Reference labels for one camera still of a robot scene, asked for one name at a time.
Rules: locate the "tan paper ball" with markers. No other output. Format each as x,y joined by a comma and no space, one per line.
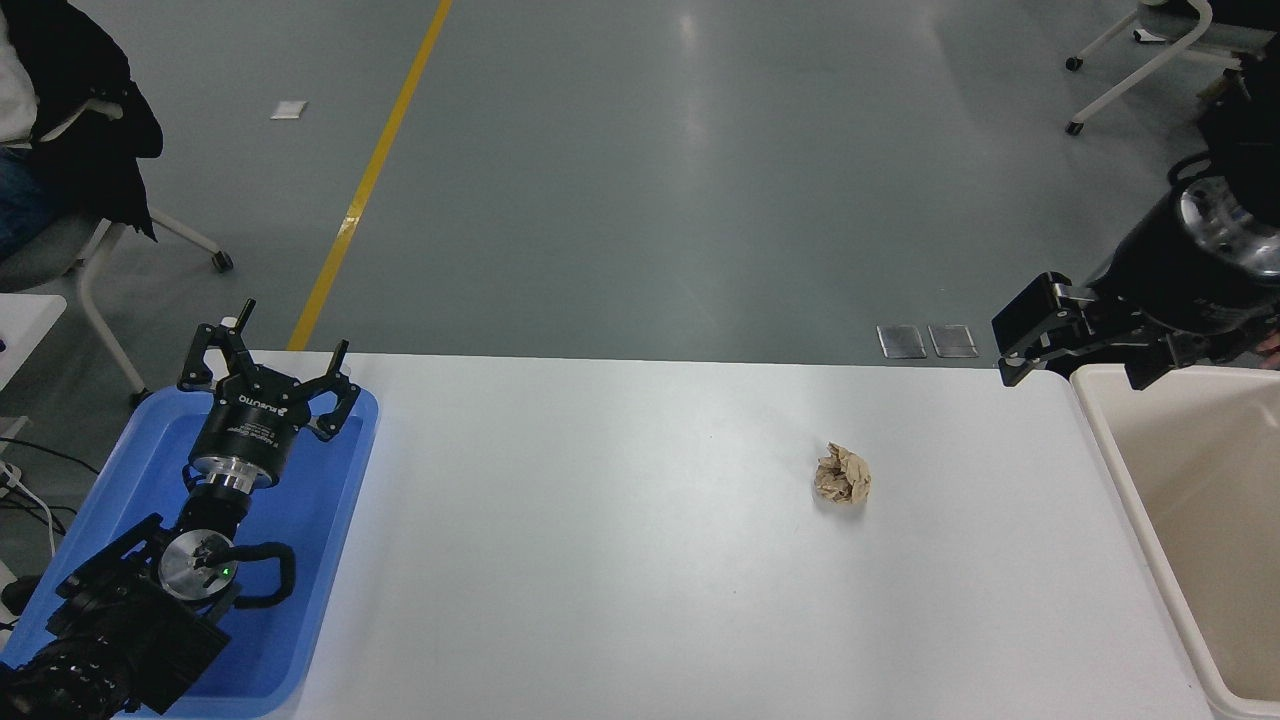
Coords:
842,475

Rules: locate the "silver floor plate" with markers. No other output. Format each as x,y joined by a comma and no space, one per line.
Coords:
953,340
902,341

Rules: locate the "standing person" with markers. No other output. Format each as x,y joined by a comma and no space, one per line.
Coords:
1250,110

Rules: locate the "small white side table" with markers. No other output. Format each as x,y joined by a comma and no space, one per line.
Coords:
25,325

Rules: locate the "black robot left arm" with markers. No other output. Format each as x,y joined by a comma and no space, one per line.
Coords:
120,620

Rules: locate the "blue plastic tray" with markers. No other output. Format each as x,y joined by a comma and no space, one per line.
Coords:
320,560

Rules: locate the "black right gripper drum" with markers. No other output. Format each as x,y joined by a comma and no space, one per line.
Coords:
1170,285

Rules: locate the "white wheeled chair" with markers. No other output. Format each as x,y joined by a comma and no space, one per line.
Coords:
1150,60

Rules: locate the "seated person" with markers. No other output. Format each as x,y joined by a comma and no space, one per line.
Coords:
15,200

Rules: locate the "black jacket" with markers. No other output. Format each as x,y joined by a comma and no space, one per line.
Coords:
90,140

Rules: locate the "grey wheeled chair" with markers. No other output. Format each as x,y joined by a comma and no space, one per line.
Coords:
95,300

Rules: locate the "person's hand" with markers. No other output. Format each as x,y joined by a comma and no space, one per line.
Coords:
1270,350

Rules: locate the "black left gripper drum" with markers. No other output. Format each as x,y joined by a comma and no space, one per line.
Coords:
250,425

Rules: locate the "large pale plastic bin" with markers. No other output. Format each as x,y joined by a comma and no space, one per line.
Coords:
1200,480

